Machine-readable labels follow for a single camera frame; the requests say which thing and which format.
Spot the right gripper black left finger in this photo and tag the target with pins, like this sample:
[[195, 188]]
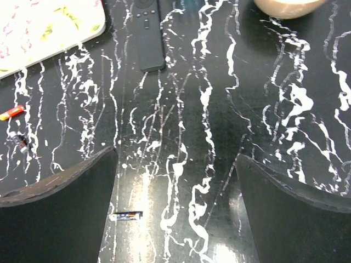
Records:
[[60, 218]]

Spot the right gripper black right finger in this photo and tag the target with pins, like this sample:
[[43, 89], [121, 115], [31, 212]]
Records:
[[292, 221]]

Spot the black orange AAA battery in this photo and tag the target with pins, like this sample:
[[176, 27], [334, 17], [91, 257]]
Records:
[[126, 216]]

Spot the red yellow AAA battery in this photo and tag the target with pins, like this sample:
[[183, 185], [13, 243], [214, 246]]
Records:
[[12, 112]]

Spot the black remote control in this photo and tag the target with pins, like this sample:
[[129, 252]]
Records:
[[148, 35]]

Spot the black grey AAA battery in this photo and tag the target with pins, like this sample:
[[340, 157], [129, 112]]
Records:
[[19, 141]]

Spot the floral rectangular tray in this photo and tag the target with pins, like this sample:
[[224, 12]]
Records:
[[32, 31]]

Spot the cream white bowl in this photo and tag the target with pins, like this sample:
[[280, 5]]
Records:
[[288, 9]]

